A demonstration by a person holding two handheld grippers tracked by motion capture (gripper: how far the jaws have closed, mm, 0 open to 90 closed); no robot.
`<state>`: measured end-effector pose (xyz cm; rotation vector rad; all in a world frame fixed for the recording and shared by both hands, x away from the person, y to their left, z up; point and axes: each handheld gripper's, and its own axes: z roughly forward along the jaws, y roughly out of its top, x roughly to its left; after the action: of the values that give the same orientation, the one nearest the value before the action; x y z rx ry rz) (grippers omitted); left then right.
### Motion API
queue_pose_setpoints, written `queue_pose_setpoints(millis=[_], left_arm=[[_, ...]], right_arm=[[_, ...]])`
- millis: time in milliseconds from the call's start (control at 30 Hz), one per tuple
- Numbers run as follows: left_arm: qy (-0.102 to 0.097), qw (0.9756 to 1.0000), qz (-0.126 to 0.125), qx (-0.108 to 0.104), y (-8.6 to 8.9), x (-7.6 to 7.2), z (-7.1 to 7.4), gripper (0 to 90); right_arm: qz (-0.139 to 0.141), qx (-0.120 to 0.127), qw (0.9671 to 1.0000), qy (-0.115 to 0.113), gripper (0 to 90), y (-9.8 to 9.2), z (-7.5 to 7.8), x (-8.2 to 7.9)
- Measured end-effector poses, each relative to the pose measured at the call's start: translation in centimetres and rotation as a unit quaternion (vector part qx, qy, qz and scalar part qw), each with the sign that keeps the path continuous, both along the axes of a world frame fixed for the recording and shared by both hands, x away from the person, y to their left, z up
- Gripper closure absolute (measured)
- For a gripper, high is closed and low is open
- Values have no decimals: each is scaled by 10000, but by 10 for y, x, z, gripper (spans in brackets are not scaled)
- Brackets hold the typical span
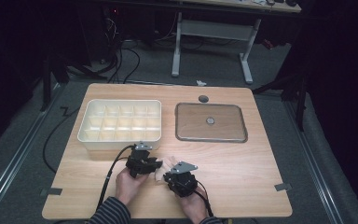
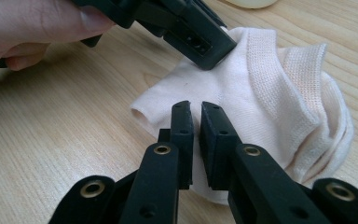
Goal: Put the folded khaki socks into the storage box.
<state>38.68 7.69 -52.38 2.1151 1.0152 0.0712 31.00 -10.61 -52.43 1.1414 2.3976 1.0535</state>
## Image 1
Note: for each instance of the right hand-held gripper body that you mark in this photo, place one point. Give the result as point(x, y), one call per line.
point(181, 182)

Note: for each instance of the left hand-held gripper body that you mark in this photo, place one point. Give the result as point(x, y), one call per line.
point(138, 163)

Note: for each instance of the pale pink sock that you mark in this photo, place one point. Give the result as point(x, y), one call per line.
point(169, 163)

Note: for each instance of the cream divided storage box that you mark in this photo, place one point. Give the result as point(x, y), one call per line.
point(121, 124)

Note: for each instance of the person's left hand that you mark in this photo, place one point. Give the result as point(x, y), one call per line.
point(129, 186)

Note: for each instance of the person's right hand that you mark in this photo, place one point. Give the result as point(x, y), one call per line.
point(194, 207)

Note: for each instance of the white crumpled paper scrap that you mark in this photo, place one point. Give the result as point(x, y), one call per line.
point(201, 83)

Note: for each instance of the black metal stand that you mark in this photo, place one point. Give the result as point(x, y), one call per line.
point(300, 102)
point(46, 81)

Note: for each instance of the white-framed wooden desk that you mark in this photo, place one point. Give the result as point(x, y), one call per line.
point(214, 29)

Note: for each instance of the metal floor rail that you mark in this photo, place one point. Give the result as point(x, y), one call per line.
point(315, 168)
point(15, 158)

